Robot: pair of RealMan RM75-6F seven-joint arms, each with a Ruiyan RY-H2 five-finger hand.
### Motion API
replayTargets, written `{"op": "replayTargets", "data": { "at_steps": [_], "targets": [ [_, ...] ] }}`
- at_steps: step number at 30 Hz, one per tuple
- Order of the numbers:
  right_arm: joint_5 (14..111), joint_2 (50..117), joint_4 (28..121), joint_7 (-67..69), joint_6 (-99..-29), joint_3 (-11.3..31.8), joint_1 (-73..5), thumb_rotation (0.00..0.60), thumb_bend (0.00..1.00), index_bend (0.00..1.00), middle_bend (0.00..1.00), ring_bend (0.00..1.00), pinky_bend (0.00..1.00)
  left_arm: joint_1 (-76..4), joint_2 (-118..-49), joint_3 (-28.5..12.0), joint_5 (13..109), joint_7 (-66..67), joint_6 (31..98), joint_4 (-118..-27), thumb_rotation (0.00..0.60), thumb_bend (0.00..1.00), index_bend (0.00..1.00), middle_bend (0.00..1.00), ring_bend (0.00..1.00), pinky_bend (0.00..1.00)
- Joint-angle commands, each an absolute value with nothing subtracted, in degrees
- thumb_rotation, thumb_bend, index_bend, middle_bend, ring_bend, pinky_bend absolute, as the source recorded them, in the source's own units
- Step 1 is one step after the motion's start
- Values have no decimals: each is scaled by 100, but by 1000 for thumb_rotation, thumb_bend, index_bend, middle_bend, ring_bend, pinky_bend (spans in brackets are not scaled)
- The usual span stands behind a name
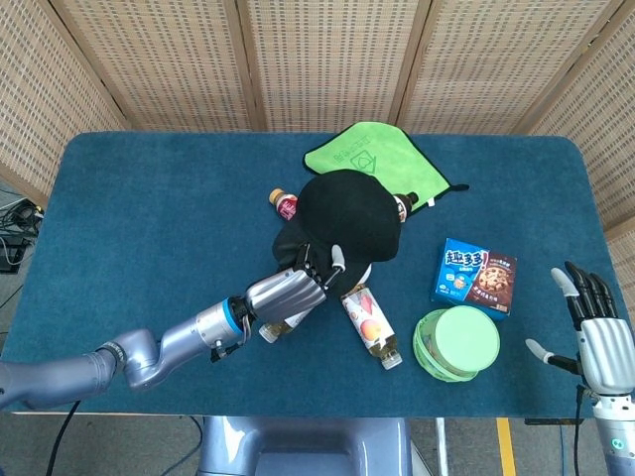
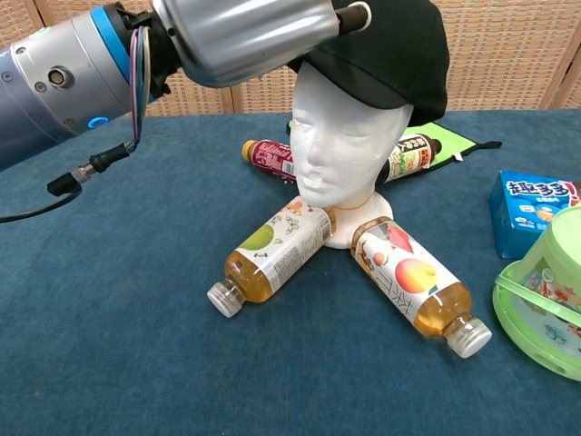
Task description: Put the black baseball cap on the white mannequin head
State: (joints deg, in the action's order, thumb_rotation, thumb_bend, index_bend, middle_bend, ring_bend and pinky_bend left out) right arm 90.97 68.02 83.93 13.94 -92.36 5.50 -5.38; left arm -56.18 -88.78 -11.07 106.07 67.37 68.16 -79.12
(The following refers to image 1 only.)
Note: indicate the blue felt table cover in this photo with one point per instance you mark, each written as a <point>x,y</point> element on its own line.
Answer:
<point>149,163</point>

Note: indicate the white table leg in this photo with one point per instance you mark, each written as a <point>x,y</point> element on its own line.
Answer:
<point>440,446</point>

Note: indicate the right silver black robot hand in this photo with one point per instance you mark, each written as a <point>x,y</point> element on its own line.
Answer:
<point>607,352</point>

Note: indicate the red label drink bottle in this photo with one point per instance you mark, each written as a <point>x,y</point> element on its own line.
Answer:
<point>284,203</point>

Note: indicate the yellow floor tape strip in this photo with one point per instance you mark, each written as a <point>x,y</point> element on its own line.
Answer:
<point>506,446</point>

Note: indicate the blue-grey robot torso base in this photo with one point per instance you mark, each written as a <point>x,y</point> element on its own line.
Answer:
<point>297,446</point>

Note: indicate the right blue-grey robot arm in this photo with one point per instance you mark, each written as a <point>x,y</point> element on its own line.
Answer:
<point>617,436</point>

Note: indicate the woven wooden folding screen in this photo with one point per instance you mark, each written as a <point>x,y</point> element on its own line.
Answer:
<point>327,59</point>

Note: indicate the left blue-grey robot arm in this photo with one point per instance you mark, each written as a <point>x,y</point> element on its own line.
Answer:
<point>173,337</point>

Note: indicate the black power adapter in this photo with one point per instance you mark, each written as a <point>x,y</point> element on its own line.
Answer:
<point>11,254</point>

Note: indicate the blue cookie box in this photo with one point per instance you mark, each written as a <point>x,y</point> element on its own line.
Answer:
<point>471,277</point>

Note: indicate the green round lidded container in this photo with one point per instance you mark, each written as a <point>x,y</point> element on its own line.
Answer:
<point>461,342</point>

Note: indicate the peach label tea bottle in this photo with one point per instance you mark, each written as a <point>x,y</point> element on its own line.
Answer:
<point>369,327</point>

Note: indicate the white foam mannequin head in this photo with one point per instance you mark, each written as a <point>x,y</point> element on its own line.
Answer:
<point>366,273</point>

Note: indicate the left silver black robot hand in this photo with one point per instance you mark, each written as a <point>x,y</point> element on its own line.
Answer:
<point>288,297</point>

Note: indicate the black baseball cap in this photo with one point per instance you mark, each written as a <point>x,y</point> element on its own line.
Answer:
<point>347,213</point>

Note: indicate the dark label tea bottle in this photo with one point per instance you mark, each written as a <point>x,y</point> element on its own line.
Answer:
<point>408,204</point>

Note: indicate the green microfiber cloth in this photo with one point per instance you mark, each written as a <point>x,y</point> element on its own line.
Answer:
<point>377,149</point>

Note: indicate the green apple label tea bottle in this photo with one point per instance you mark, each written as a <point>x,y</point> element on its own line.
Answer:
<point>278,329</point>

